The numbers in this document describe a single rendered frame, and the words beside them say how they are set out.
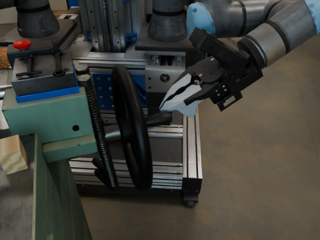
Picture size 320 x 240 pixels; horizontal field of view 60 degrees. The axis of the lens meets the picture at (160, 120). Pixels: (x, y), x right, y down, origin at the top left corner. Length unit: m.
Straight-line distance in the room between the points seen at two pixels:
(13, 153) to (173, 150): 1.06
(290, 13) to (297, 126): 1.57
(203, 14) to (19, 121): 0.40
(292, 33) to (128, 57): 0.70
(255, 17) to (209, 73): 0.17
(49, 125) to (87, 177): 0.87
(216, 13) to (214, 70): 0.13
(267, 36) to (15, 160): 0.47
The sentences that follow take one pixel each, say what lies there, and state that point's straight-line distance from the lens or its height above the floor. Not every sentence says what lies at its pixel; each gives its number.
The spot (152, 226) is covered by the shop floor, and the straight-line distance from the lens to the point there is 1.41.
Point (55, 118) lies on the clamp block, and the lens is 0.51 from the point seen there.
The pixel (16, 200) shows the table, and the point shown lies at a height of 0.90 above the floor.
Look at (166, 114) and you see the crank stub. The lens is 0.52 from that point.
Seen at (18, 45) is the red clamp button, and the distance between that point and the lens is 0.55.
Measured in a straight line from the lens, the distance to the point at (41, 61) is 0.53.
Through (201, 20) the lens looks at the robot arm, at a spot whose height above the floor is 1.03.
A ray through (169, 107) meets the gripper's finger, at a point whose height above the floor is 0.91.
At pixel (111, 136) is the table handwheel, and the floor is 0.82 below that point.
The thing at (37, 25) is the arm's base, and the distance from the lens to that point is 1.14.
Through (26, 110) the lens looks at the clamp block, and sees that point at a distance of 0.51.
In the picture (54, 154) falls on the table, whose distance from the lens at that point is 0.54.
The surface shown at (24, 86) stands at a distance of 0.49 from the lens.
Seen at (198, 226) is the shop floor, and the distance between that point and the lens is 1.42.
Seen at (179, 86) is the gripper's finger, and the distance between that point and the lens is 0.55.
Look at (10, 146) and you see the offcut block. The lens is 0.46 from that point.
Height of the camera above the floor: 1.22
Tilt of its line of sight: 39 degrees down
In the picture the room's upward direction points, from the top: straight up
